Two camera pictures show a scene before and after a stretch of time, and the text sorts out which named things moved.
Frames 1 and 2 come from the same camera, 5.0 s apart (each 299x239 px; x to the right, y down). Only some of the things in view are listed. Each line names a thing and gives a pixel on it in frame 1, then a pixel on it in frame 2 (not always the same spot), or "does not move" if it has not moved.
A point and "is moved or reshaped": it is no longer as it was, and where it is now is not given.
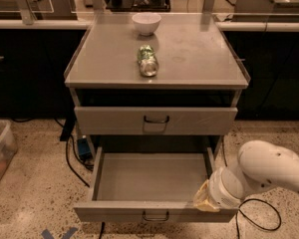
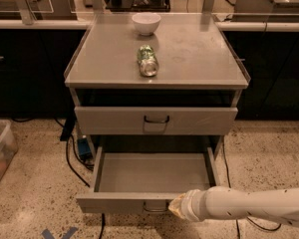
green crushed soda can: (149, 64) does not move
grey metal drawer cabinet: (154, 80) does not move
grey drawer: (149, 184) is moved or reshaped
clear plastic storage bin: (4, 147) does not move
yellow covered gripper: (219, 189) -> (191, 205)
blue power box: (84, 149) does not move
